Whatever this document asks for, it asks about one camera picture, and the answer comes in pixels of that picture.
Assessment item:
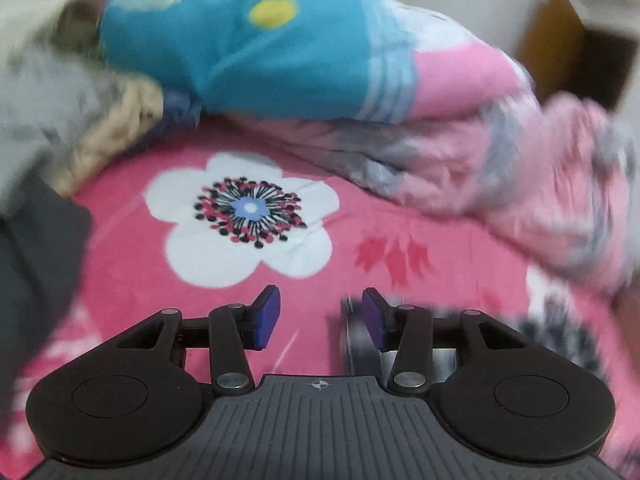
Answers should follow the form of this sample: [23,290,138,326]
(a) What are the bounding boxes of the olive patterned cloth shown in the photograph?
[52,0,106,56]

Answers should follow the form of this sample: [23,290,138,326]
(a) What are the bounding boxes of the pink floral blanket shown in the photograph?
[0,120,640,480]

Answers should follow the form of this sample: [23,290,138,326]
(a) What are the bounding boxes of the navy blue garment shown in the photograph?
[160,87,206,126]

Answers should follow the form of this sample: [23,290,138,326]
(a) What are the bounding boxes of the dark grey garment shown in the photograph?
[0,180,93,411]

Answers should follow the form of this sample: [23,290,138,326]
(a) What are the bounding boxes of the pink grey quilt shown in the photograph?
[240,95,640,296]

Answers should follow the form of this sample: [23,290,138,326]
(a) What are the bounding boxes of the teal pink striped duvet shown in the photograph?
[97,0,538,126]

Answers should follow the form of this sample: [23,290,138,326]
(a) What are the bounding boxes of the black white plaid pants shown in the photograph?
[339,296,617,388]

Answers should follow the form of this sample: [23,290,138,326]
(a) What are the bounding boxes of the white pink headboard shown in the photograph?
[0,0,121,56]

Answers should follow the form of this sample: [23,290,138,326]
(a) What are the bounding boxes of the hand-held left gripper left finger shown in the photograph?
[116,285,282,396]

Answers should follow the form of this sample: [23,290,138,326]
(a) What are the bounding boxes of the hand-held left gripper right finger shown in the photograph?
[361,287,528,396]

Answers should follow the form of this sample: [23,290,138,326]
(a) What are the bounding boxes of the beige garment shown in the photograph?
[50,72,166,196]

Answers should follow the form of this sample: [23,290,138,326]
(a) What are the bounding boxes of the wooden door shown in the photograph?
[517,0,640,111]

